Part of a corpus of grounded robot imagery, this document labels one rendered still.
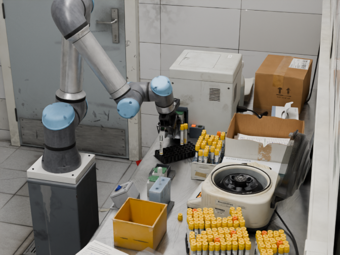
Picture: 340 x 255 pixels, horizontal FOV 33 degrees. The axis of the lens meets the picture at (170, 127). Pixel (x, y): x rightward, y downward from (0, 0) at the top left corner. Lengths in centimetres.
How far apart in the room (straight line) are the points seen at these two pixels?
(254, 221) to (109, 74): 70
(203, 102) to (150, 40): 146
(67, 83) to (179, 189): 58
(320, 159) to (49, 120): 109
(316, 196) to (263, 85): 160
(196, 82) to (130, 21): 144
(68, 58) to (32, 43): 195
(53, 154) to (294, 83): 119
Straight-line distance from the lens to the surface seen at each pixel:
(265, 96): 275
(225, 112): 240
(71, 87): 218
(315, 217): 112
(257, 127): 235
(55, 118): 208
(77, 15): 197
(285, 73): 274
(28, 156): 430
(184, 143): 234
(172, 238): 182
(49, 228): 227
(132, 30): 375
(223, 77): 235
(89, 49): 197
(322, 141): 141
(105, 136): 410
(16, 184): 394
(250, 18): 362
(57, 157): 213
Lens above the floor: 194
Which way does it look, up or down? 25 degrees down
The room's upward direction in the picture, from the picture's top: straight up
